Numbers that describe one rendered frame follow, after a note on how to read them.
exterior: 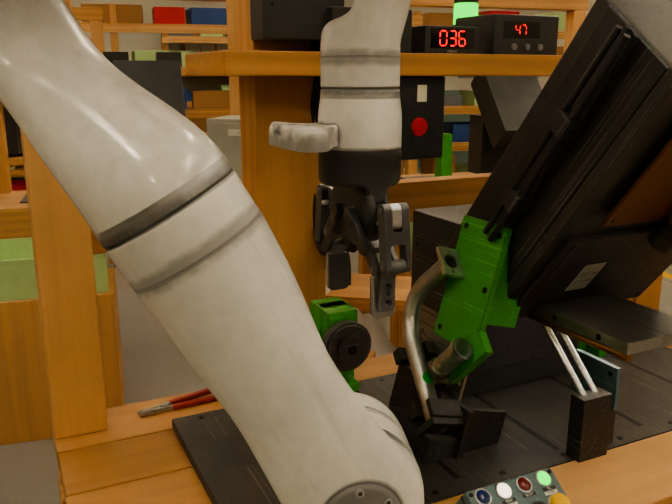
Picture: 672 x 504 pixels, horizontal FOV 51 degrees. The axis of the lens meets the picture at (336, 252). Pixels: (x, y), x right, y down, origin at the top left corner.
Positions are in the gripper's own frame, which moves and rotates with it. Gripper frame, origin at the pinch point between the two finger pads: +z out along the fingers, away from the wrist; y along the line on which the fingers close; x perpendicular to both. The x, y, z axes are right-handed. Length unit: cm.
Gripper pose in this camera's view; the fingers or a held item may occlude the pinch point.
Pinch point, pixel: (358, 295)
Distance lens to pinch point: 67.3
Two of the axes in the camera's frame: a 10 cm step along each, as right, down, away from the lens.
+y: -4.3, -2.2, 8.7
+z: 0.0, 9.7, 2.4
